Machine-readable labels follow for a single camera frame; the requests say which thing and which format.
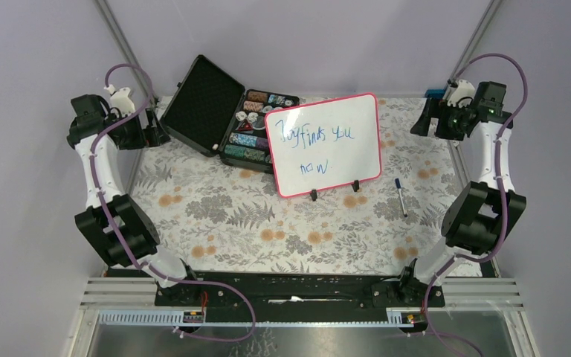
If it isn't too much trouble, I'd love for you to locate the whiteboard marker pen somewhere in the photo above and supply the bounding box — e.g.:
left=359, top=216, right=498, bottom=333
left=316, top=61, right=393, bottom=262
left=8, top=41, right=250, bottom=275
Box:
left=394, top=178, right=408, bottom=218

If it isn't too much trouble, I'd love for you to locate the pink framed whiteboard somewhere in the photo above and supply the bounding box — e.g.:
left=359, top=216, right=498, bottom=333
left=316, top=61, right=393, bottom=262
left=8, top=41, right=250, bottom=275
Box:
left=265, top=93, right=382, bottom=198

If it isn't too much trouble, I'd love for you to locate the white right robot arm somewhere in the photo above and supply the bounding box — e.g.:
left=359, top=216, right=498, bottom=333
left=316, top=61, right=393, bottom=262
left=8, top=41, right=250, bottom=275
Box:
left=396, top=80, right=526, bottom=306

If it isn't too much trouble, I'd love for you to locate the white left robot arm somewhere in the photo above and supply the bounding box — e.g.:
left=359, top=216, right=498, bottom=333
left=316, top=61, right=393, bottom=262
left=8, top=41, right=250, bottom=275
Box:
left=66, top=86, right=201, bottom=306

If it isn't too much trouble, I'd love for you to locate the blue clamp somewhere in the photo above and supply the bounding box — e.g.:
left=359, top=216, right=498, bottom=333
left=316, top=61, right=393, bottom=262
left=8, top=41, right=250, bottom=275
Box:
left=425, top=89, right=446, bottom=100

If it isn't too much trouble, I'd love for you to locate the black poker chip case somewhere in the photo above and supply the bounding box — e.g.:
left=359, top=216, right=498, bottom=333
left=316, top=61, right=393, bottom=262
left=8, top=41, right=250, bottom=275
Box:
left=161, top=54, right=301, bottom=174

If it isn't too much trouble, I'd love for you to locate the floral tablecloth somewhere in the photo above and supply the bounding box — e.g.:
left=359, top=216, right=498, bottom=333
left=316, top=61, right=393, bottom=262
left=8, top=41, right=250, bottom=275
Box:
left=132, top=98, right=462, bottom=275

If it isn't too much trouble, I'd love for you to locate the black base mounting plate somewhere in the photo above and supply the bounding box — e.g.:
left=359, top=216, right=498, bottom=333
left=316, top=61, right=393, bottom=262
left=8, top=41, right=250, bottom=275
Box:
left=155, top=271, right=426, bottom=324

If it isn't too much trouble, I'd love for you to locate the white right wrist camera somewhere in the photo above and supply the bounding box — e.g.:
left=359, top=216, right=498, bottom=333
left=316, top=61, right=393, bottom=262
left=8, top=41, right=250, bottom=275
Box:
left=443, top=79, right=476, bottom=108

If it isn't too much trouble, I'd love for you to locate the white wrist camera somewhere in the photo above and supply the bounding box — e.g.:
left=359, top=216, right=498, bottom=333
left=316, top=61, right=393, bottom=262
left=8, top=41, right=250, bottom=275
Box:
left=443, top=79, right=476, bottom=108
left=104, top=85, right=136, bottom=117

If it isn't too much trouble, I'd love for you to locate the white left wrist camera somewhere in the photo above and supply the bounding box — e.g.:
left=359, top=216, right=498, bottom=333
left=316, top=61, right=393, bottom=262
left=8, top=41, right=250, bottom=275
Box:
left=104, top=85, right=136, bottom=117

